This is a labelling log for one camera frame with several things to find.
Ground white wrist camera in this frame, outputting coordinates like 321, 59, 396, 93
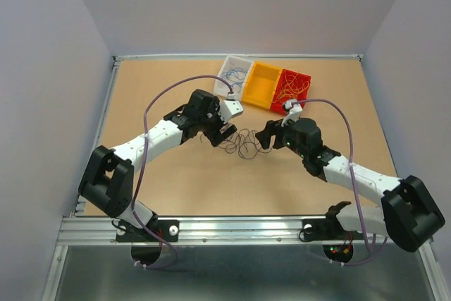
218, 93, 244, 123
281, 99, 303, 127

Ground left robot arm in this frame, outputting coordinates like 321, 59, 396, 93
78, 90, 244, 240

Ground blue thin wire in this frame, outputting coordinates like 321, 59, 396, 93
221, 64, 247, 92

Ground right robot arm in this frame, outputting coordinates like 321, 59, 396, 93
256, 118, 445, 252

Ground red plastic bin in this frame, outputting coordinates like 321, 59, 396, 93
269, 69, 311, 114

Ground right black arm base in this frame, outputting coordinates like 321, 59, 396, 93
298, 202, 363, 242

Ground thin wire bundle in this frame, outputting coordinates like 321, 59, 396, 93
199, 128, 272, 160

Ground yellow thin wires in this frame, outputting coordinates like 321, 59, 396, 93
274, 70, 311, 104

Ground yellow plastic bin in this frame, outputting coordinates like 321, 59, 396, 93
242, 61, 282, 109

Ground aluminium front rail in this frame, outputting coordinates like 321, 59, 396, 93
56, 213, 433, 246

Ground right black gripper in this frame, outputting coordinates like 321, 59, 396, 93
253, 113, 307, 159

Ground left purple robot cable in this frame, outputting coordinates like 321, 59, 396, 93
130, 75, 235, 270

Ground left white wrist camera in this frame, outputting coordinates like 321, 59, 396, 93
218, 93, 244, 123

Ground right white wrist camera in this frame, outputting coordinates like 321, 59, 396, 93
281, 99, 303, 127

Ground white plastic bin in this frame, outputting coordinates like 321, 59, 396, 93
218, 55, 254, 102

